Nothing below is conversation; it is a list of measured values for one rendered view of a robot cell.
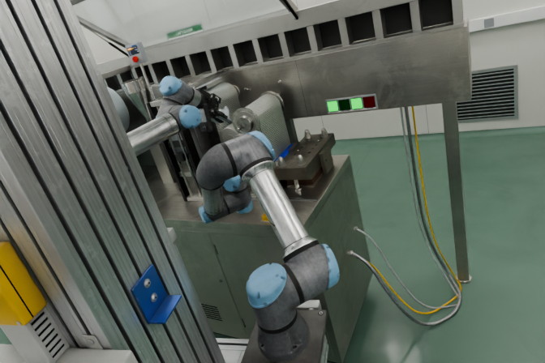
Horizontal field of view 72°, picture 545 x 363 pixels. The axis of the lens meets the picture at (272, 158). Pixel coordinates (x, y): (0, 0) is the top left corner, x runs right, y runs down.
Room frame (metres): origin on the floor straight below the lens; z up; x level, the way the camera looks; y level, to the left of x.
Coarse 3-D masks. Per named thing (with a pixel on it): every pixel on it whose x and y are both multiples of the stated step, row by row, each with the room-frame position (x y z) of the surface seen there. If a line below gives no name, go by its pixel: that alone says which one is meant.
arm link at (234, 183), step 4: (236, 176) 1.36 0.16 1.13; (228, 180) 1.35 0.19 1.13; (232, 180) 1.34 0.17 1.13; (236, 180) 1.34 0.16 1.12; (240, 180) 1.36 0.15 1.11; (224, 184) 1.36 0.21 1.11; (228, 184) 1.35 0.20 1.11; (232, 184) 1.34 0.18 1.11; (236, 184) 1.34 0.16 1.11; (240, 184) 1.36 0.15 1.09; (244, 184) 1.38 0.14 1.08; (228, 188) 1.36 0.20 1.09; (232, 188) 1.34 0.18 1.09; (236, 188) 1.34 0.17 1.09; (240, 188) 1.36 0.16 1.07; (244, 188) 1.37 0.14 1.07
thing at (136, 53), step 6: (138, 42) 1.97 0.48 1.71; (126, 48) 1.97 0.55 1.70; (132, 48) 1.96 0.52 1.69; (138, 48) 1.96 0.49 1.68; (132, 54) 1.97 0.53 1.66; (138, 54) 1.96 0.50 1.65; (144, 54) 1.99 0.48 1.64; (132, 60) 1.97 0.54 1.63; (138, 60) 1.95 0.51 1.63; (144, 60) 1.97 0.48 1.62
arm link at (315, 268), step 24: (240, 144) 1.10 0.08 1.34; (264, 144) 1.10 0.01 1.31; (240, 168) 1.07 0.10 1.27; (264, 168) 1.06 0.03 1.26; (264, 192) 1.01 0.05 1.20; (288, 216) 0.95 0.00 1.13; (288, 240) 0.91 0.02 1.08; (312, 240) 0.89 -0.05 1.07; (288, 264) 0.86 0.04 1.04; (312, 264) 0.84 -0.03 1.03; (336, 264) 0.84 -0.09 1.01; (312, 288) 0.80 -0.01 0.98
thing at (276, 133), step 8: (280, 120) 1.79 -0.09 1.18; (264, 128) 1.66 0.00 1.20; (272, 128) 1.72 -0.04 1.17; (280, 128) 1.77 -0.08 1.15; (272, 136) 1.70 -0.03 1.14; (280, 136) 1.76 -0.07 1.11; (288, 136) 1.82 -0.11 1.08; (272, 144) 1.68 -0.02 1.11; (280, 144) 1.74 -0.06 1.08; (288, 144) 1.81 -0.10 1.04; (280, 152) 1.72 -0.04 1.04
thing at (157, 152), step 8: (128, 96) 2.10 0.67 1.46; (136, 96) 2.08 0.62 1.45; (144, 96) 2.09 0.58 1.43; (136, 104) 2.09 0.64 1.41; (144, 104) 2.10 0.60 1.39; (144, 112) 2.11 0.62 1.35; (160, 144) 2.08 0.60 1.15; (152, 152) 2.12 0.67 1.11; (160, 152) 2.08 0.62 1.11; (160, 160) 2.10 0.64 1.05; (168, 160) 2.09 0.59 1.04; (160, 168) 2.11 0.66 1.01; (168, 168) 2.08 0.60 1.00; (168, 176) 2.09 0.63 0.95
